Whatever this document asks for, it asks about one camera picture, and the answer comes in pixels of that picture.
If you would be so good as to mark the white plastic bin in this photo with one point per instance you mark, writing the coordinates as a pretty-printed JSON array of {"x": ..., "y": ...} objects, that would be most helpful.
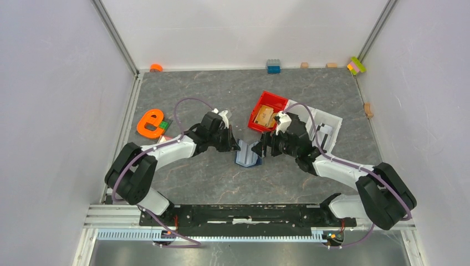
[
  {"x": 326, "y": 118},
  {"x": 301, "y": 111}
]

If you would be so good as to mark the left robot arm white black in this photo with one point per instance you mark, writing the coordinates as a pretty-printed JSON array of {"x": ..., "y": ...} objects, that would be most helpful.
[{"x": 131, "y": 174}]

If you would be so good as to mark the small tan wooden block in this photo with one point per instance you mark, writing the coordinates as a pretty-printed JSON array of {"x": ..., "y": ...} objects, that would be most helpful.
[{"x": 304, "y": 65}]

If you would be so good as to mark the orange plastic letter shape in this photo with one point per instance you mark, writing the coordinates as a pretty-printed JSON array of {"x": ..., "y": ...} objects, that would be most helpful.
[{"x": 149, "y": 125}]

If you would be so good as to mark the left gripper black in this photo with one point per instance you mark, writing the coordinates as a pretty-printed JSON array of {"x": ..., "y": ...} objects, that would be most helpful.
[{"x": 231, "y": 144}]

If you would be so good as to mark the white plastic bin right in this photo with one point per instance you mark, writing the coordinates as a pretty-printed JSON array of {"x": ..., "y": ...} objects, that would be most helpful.
[{"x": 326, "y": 118}]

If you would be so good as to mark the black white cards in bin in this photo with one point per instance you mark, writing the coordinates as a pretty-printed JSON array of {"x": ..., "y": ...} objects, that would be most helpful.
[{"x": 324, "y": 134}]

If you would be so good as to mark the green toy block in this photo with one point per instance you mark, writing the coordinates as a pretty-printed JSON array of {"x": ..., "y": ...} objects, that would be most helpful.
[{"x": 164, "y": 125}]

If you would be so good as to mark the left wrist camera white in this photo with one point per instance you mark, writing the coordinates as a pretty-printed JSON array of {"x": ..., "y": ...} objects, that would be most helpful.
[{"x": 225, "y": 115}]

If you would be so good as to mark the navy blue card holder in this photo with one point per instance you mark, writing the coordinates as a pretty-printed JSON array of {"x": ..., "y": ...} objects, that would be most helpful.
[{"x": 245, "y": 157}]

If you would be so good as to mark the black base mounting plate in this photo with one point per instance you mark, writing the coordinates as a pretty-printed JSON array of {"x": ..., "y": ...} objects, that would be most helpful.
[{"x": 250, "y": 220}]

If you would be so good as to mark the curved tan wooden piece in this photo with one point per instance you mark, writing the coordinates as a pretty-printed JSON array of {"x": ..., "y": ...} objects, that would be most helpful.
[{"x": 367, "y": 110}]

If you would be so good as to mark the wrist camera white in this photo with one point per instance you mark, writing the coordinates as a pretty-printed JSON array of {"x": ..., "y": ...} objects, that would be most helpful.
[
  {"x": 283, "y": 121},
  {"x": 225, "y": 115}
]

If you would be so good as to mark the green pink toy brick stack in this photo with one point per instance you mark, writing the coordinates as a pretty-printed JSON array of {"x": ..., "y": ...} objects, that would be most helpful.
[{"x": 355, "y": 66}]

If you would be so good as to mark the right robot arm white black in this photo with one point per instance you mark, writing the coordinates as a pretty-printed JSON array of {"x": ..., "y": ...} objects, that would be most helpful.
[{"x": 382, "y": 197}]

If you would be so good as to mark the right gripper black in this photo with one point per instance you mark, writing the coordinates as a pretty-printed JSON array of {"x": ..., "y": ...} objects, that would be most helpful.
[{"x": 274, "y": 139}]

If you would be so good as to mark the red plastic bin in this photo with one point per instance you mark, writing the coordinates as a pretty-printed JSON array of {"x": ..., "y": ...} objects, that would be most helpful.
[{"x": 269, "y": 99}]

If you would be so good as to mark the orange round cap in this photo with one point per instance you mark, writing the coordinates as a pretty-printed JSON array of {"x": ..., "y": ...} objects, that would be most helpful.
[{"x": 155, "y": 68}]

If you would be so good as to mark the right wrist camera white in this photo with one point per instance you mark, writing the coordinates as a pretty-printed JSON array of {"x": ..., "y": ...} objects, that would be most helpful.
[{"x": 283, "y": 121}]

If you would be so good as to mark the white plastic bin left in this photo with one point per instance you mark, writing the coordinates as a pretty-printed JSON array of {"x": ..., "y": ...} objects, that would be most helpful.
[{"x": 301, "y": 111}]

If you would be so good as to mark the blue grey toy brick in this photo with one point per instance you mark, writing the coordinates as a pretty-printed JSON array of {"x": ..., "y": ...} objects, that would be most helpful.
[{"x": 273, "y": 66}]

